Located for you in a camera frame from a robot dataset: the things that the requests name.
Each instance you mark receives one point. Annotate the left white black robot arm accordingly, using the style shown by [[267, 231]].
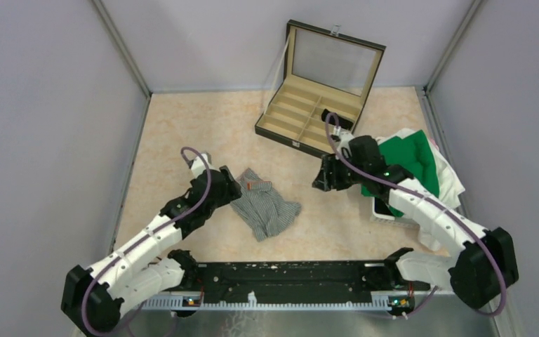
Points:
[[96, 298]]

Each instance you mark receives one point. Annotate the white cloth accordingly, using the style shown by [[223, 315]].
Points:
[[450, 185]]

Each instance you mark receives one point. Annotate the black leather compartment box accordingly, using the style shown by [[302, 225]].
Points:
[[322, 71]]

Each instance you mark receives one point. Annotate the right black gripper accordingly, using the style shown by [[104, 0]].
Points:
[[328, 177]]

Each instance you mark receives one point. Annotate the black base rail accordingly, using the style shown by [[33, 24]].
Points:
[[296, 282]]

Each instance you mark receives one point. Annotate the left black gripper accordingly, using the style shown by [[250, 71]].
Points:
[[231, 190]]

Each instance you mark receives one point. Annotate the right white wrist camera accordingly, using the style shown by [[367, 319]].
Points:
[[342, 141]]

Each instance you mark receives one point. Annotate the grey striped underwear orange trim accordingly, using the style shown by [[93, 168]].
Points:
[[262, 208]]

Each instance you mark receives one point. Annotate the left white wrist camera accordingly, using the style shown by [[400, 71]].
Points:
[[198, 165]]

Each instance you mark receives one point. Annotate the black underwear with beige waistband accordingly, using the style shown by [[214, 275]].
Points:
[[336, 119]]

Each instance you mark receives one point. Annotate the green cloth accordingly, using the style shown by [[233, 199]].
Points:
[[411, 150]]

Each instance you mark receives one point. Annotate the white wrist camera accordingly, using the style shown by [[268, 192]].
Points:
[[198, 165], [342, 141]]

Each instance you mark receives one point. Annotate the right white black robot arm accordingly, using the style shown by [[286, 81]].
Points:
[[480, 263]]

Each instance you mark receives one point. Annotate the white basket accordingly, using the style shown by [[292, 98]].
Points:
[[381, 213]]

